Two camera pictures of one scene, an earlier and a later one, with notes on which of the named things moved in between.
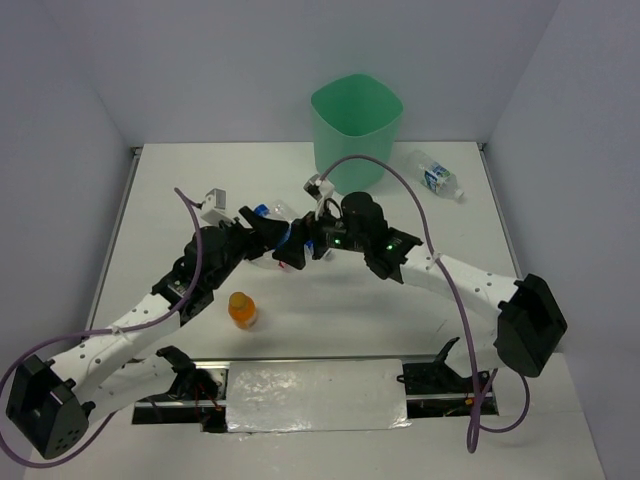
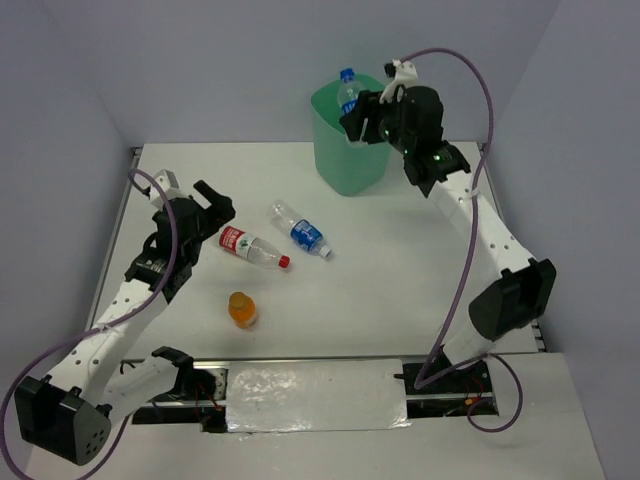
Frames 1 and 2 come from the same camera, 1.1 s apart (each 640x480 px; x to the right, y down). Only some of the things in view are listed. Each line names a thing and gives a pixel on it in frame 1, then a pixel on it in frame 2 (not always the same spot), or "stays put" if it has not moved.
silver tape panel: [299, 395] stays put
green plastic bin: [356, 115] stays put
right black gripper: [292, 252] to [368, 107]
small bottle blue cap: [281, 211] to [349, 90]
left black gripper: [265, 233] to [221, 211]
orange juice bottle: [242, 310] stays put
